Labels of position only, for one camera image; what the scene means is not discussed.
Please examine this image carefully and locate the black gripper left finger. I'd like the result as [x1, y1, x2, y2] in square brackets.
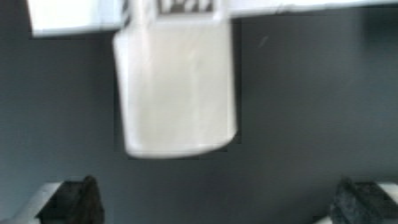
[12, 174, 106, 224]

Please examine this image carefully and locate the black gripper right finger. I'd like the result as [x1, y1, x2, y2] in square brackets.
[328, 178, 398, 224]

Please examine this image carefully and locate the white cylindrical table leg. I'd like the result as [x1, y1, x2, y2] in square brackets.
[113, 0, 236, 159]

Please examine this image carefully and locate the white marker sheet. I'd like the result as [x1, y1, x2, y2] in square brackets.
[25, 0, 398, 37]

